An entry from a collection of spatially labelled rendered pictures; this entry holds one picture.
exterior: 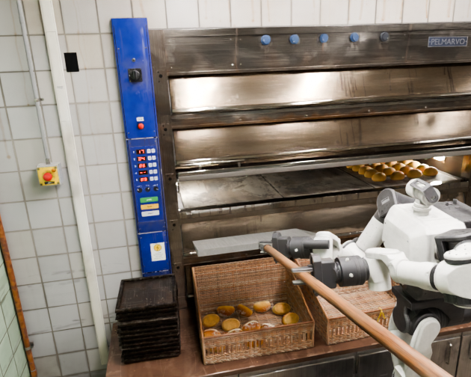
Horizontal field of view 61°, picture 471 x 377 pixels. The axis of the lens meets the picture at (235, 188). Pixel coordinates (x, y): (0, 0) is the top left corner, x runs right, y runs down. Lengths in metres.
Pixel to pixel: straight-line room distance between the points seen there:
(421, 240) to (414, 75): 1.27
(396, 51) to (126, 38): 1.41
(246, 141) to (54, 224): 1.08
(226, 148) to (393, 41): 1.07
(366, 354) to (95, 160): 1.67
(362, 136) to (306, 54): 0.56
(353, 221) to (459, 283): 1.45
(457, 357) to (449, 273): 1.53
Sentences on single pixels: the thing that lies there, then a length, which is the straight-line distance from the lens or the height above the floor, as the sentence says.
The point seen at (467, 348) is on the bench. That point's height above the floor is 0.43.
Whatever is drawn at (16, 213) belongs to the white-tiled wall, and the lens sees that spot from 2.27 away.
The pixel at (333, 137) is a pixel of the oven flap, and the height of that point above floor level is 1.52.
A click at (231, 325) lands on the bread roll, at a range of 2.21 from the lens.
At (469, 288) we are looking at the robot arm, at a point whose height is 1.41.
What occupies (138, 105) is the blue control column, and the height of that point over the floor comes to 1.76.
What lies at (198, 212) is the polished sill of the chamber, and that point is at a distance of 2.19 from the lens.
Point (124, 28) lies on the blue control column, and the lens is 2.02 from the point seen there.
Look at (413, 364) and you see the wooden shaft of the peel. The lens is 0.75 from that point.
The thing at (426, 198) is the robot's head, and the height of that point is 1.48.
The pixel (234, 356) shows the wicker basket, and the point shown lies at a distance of 2.07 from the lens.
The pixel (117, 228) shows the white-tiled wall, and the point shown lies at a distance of 2.21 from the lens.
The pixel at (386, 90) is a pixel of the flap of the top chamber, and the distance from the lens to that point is 2.40.
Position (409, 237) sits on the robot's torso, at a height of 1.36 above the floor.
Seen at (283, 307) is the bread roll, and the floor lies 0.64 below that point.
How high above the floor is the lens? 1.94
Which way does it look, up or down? 18 degrees down
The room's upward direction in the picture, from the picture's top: 2 degrees counter-clockwise
